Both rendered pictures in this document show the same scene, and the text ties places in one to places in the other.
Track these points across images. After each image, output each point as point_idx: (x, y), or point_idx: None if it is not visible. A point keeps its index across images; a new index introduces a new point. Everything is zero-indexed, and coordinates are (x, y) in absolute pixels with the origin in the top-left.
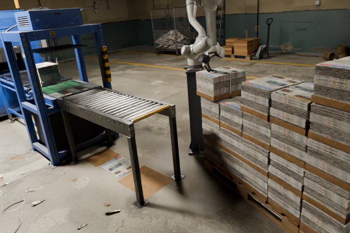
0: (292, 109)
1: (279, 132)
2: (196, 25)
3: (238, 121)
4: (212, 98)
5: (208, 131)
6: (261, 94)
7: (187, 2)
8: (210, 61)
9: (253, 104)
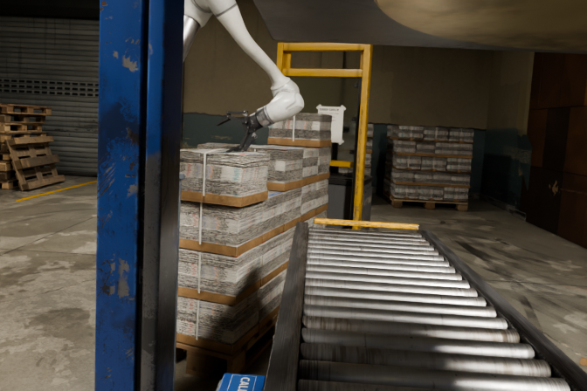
0: (312, 161)
1: (305, 193)
2: (267, 56)
3: (280, 211)
4: (266, 194)
5: (245, 277)
6: (299, 156)
7: None
8: None
9: (293, 173)
